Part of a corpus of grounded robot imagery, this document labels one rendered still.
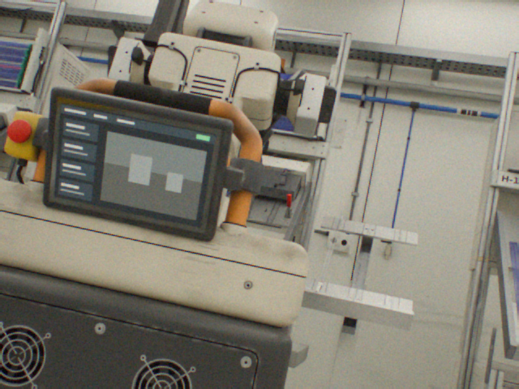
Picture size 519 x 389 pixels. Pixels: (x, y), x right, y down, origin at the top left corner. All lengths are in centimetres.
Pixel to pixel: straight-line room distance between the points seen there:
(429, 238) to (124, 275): 315
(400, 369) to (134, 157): 319
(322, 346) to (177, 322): 303
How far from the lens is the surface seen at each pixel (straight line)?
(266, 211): 222
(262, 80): 122
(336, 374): 191
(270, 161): 240
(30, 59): 298
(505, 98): 255
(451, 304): 382
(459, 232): 386
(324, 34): 263
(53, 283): 86
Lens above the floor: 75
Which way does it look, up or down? 8 degrees up
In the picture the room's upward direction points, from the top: 12 degrees clockwise
